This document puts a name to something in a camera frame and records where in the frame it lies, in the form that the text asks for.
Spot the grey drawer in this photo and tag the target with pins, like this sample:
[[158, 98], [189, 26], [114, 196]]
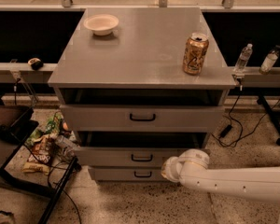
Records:
[[134, 149], [142, 118], [125, 174]]

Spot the grey metal rail ledge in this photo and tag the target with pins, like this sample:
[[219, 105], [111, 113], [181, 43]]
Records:
[[10, 71]]

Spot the white paper bowl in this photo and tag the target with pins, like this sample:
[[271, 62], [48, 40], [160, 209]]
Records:
[[101, 24]]

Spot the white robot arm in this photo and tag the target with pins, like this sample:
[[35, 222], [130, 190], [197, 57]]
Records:
[[190, 169]]

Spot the grey top drawer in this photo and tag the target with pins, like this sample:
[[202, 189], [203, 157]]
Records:
[[142, 118]]

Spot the black cart frame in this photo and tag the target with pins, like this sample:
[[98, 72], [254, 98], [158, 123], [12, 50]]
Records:
[[15, 128]]

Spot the green snack bag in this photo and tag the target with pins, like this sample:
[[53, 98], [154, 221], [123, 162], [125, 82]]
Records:
[[51, 130]]

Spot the chips snack bag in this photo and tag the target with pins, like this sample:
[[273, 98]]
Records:
[[41, 156]]

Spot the black rolling stand leg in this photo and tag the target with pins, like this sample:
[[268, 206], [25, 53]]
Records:
[[273, 115]]

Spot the grey bottom drawer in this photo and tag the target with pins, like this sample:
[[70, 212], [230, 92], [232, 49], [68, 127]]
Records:
[[125, 174]]

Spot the gold soda can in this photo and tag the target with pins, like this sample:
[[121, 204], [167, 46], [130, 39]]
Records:
[[195, 52]]

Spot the grey drawer cabinet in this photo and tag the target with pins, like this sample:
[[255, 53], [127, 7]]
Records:
[[140, 63]]

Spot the crushed plastic bottle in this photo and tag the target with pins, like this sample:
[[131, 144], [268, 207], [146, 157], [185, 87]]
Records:
[[66, 148]]

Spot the clear water bottle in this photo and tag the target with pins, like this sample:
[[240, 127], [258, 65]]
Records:
[[243, 58]]

